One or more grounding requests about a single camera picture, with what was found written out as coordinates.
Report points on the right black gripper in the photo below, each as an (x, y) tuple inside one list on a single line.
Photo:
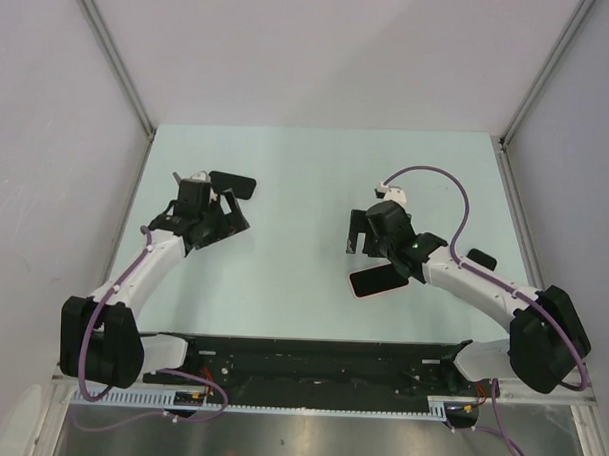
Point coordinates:
[(358, 224)]

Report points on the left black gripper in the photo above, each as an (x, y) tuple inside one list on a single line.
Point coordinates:
[(230, 223)]

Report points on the blue phone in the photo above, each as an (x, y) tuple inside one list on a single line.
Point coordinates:
[(242, 187)]

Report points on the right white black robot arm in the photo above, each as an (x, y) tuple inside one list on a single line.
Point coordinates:
[(546, 339)]

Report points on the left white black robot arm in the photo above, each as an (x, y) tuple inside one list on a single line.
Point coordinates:
[(100, 339)]

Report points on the phone in pink case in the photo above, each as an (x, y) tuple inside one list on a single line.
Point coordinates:
[(376, 280)]

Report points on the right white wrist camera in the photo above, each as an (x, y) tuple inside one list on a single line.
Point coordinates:
[(394, 194)]

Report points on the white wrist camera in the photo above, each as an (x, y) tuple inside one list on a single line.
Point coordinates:
[(394, 194), (204, 177)]

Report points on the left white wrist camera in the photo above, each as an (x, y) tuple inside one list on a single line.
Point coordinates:
[(204, 177)]

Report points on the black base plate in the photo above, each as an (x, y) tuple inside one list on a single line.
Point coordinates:
[(330, 375)]

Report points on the left aluminium frame post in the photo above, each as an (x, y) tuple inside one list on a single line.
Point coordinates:
[(111, 54)]

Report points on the aluminium frame post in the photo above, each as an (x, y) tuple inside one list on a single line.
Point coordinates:
[(568, 34), (111, 54)]

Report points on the right aluminium frame post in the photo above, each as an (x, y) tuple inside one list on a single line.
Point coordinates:
[(568, 34)]

